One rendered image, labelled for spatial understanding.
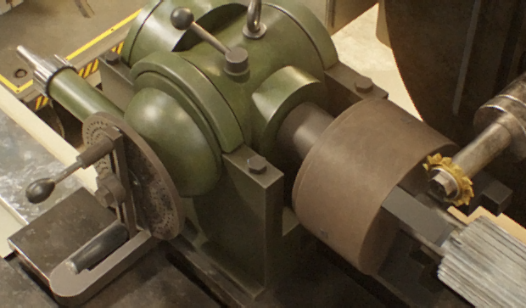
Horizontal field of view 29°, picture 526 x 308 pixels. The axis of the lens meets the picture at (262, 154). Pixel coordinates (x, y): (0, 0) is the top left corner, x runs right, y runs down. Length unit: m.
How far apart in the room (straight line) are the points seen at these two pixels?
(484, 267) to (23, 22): 1.93
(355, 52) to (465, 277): 2.06
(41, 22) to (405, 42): 1.58
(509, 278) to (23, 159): 1.07
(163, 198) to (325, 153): 0.21
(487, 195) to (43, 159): 0.96
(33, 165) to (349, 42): 1.52
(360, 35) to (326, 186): 2.08
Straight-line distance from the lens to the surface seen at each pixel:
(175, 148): 1.23
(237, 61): 1.23
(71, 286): 1.38
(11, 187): 1.88
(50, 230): 1.47
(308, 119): 1.25
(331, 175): 1.15
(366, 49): 3.17
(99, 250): 1.31
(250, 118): 1.25
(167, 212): 1.24
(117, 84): 1.36
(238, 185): 1.24
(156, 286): 1.39
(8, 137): 1.97
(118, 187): 1.25
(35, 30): 2.81
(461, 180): 1.11
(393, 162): 1.14
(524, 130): 1.16
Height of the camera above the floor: 2.15
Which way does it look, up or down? 49 degrees down
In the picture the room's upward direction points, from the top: straight up
